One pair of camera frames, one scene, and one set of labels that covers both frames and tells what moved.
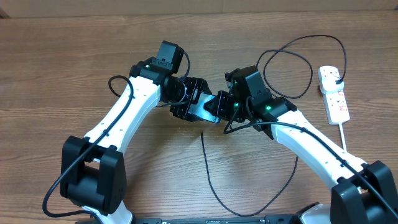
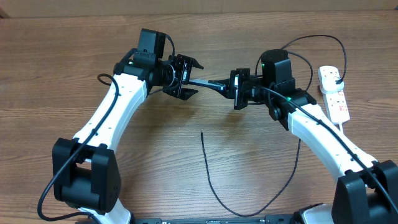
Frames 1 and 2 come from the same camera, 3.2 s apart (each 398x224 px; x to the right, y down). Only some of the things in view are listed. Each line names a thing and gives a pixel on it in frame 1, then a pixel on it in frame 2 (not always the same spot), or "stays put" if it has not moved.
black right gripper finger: (212, 105) -> (223, 86)
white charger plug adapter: (327, 81) stays put
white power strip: (336, 106) stays put
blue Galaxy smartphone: (197, 109) -> (208, 84)
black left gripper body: (193, 86) -> (181, 66)
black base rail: (195, 219) stays put
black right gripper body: (236, 109) -> (244, 88)
